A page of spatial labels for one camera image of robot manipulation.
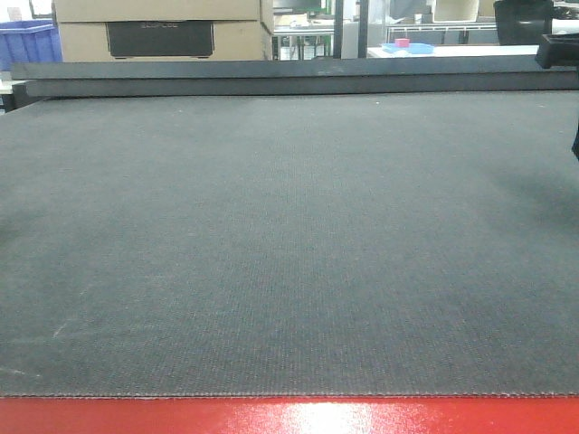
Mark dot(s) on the pink block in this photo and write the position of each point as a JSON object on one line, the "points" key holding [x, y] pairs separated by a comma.
{"points": [[402, 42]]}

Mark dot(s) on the white work table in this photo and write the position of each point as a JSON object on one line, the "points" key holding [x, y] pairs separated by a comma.
{"points": [[448, 51]]}

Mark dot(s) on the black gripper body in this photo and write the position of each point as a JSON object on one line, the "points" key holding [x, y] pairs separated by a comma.
{"points": [[558, 50]]}

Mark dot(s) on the light blue tray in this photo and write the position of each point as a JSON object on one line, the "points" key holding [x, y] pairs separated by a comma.
{"points": [[413, 48]]}

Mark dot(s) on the black metal frame post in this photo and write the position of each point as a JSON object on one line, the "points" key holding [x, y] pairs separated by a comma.
{"points": [[350, 29]]}

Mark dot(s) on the large cardboard box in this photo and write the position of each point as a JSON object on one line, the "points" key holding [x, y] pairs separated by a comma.
{"points": [[165, 30]]}

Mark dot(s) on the white plastic bin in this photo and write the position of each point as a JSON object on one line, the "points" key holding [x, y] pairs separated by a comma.
{"points": [[455, 11]]}

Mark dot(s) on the blue plastic crate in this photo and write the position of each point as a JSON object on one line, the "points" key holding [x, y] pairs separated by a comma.
{"points": [[29, 41]]}

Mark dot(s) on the black conveyor belt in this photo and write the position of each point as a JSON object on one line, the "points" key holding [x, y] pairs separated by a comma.
{"points": [[413, 244]]}

